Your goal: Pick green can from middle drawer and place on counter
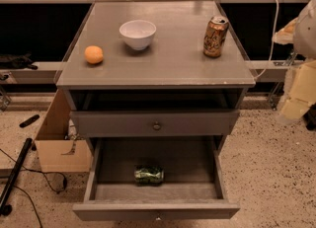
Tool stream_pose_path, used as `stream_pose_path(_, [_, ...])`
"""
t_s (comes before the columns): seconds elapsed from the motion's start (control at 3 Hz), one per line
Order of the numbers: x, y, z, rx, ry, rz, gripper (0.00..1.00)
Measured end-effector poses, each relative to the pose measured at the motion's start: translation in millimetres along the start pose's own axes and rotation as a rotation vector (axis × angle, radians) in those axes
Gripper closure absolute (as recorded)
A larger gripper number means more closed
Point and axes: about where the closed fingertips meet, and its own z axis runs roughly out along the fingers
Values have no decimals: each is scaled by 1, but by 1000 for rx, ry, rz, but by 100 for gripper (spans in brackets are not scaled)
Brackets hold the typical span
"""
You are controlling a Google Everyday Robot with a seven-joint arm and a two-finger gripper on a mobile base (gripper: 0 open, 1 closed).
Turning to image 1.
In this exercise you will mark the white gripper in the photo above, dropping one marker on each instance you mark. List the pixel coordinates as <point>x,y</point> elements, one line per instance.
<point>306,36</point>

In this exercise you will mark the green soda can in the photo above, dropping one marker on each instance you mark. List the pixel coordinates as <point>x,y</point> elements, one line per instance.
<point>149,175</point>

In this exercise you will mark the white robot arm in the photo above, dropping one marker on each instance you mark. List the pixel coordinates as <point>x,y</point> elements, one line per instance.
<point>301,32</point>

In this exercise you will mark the gold soda can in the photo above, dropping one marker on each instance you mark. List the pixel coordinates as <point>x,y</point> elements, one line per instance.
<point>215,35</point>

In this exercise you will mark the open grey middle drawer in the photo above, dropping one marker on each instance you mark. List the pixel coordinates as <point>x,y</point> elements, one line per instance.
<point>192,188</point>

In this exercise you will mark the grey wooden drawer cabinet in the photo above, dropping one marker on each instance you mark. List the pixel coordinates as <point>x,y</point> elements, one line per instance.
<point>170,75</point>

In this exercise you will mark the closed grey top drawer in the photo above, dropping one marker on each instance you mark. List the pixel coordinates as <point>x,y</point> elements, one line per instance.
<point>138,124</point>

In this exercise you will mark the white ceramic bowl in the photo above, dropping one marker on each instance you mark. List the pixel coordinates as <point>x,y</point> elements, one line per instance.
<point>137,34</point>

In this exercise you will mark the orange fruit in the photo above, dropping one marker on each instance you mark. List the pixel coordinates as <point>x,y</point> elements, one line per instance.
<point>93,54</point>

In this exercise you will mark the cardboard box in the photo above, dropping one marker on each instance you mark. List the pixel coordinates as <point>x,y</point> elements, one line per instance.
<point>57,151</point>

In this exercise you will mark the black marker on floor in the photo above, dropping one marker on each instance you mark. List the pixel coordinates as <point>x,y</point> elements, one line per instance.
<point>29,121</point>

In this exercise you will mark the black pole on floor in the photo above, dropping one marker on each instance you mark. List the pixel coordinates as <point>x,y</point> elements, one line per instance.
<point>5,208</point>

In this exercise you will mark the black cloth on rail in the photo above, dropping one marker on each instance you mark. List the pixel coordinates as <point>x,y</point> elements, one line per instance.
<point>13,61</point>

